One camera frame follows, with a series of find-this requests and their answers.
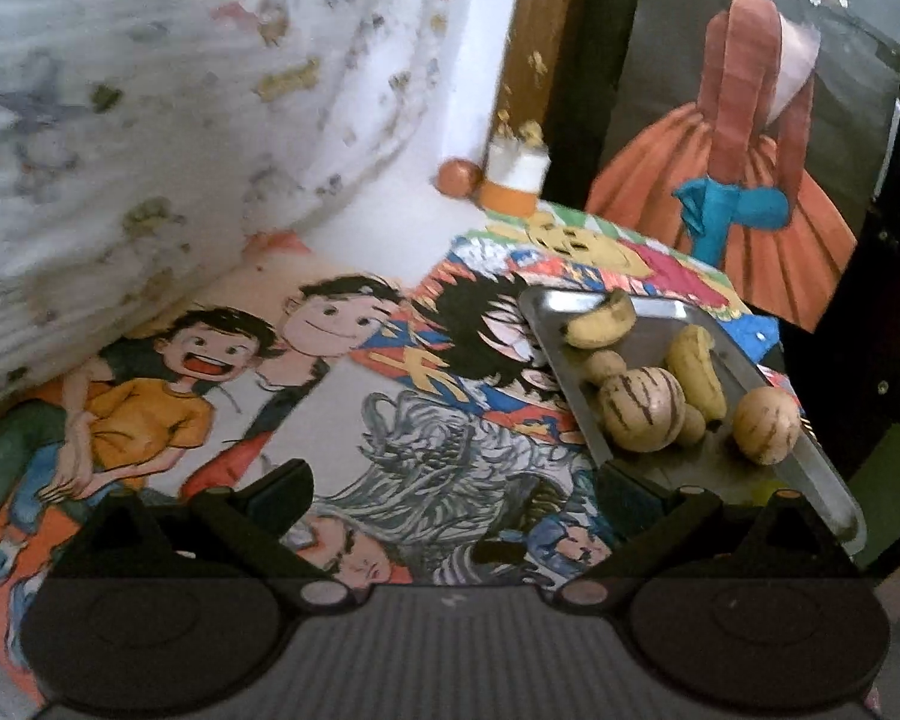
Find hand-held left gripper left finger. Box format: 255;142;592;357
66;459;359;610

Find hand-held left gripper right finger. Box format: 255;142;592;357
556;459;835;610

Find large striped pepino melon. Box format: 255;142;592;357
598;366;688;454

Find small brown fruit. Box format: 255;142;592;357
584;349;628;388

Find yellow banana with sticker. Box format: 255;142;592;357
665;325;729;422

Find small striped pepino melon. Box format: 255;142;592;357
732;385;803;464

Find spotted yellow banana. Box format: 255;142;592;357
562;288;638;350

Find grey metal tray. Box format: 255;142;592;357
517;286;868;557

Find colourful cartoon table cover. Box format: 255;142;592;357
0;214;787;695

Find dark wooden door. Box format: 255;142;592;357
784;90;900;466

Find white and orange jar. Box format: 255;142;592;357
479;131;553;212

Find small red apple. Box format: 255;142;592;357
438;158;482;198

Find white cartoon printed blanket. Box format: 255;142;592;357
0;0;472;422

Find yellow flower sprig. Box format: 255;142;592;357
498;51;550;149

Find wall poster orange dress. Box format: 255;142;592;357
585;0;900;332

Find wooden door frame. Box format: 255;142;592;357
498;0;595;190

